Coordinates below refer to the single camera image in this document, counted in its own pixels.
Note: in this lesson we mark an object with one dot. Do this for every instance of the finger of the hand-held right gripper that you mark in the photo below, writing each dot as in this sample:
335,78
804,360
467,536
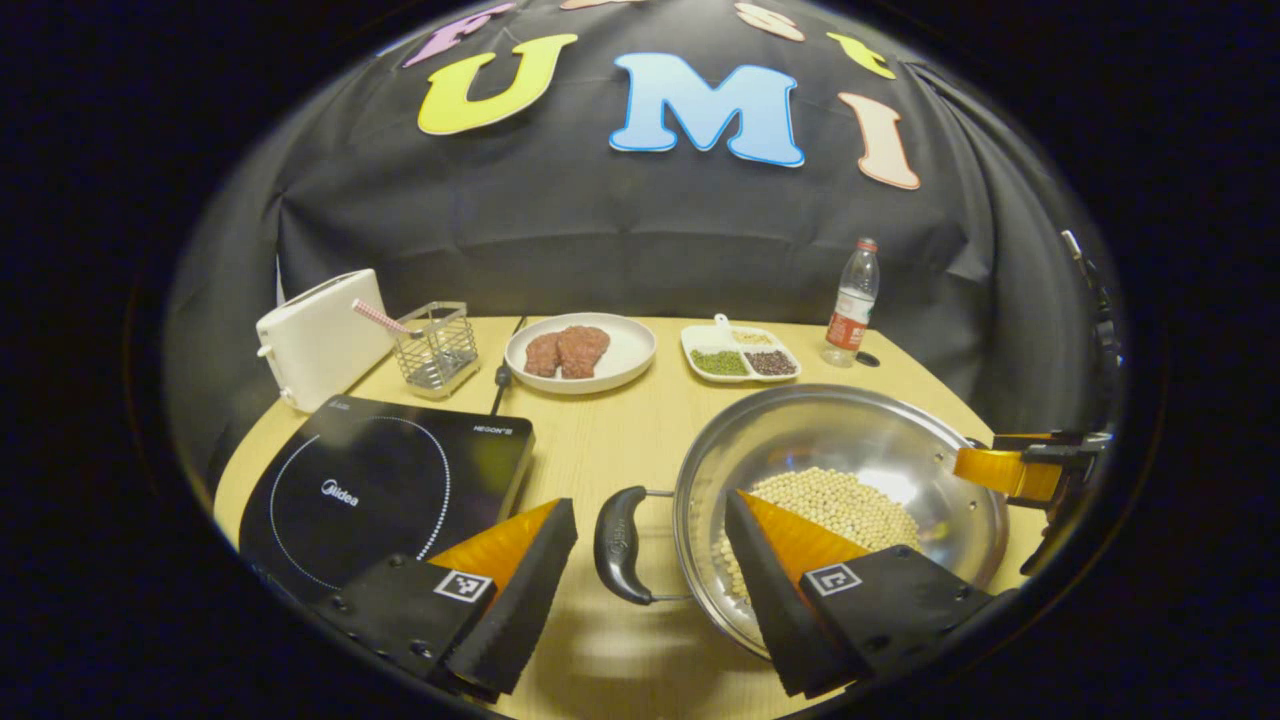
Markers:
1070,447
1000,472

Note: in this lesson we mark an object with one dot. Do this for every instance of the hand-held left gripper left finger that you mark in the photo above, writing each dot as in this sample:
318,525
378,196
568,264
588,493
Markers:
520,610

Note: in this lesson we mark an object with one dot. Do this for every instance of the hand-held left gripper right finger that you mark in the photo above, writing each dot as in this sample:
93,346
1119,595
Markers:
775,610

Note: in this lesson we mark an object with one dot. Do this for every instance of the stainless steel pot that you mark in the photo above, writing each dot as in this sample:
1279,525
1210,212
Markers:
830,430

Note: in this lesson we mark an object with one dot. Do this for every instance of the black induction cooktop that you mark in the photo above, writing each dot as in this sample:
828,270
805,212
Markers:
380,470

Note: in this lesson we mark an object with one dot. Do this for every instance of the pile of soybeans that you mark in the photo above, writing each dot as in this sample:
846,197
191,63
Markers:
850,500

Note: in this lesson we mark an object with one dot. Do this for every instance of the clear plastic water bottle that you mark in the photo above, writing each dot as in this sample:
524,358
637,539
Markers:
850,320

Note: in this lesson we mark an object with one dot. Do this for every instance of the pile of dark red beans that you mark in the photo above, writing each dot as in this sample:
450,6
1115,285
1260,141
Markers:
771,363

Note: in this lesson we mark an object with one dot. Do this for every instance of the pile of green beans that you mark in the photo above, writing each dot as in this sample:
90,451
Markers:
718,363

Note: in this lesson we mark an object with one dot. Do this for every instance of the brown meat slice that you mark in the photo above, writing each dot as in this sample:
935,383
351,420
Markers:
583,350
542,355

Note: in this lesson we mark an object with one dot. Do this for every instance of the white round plate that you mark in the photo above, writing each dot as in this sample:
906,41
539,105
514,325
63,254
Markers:
628,350

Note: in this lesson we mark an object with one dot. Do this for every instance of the white divided dish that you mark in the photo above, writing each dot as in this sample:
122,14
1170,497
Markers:
700,338

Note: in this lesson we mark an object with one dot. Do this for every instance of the pink striped straw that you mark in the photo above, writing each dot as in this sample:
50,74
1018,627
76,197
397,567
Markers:
375,315

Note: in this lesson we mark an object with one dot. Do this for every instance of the white toaster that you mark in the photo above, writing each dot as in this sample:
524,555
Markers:
320,340

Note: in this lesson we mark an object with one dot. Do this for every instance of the black backdrop cloth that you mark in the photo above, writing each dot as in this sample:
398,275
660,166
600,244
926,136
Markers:
600,240

